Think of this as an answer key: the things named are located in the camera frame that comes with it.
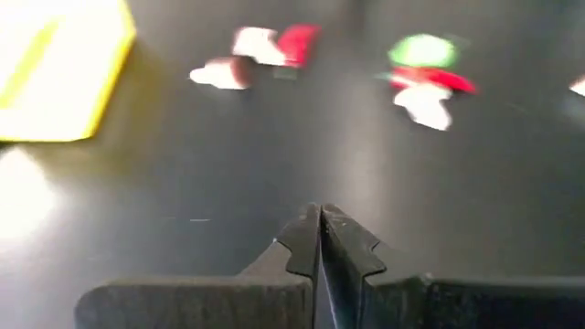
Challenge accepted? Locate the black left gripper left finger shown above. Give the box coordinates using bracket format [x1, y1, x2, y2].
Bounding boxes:
[74, 203, 323, 329]

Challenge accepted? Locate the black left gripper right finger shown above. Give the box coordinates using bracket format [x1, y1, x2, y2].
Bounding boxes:
[321, 203, 585, 329]

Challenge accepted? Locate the red toy chili pepper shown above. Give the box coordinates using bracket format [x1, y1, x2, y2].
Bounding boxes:
[389, 66, 479, 96]

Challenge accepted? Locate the brown cap toy mushroom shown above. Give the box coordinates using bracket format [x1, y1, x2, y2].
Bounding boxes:
[188, 54, 258, 91]

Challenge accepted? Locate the beige cap toy mushroom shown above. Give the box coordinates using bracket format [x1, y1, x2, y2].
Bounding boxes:
[568, 75, 585, 98]

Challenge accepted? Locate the green toy pepper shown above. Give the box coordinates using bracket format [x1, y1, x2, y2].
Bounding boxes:
[387, 33, 459, 69]

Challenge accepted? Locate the red cap toy mushroom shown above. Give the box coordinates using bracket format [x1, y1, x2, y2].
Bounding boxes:
[231, 23, 322, 69]

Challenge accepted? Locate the yellow plastic basket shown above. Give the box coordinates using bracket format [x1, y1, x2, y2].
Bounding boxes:
[0, 0, 137, 143]

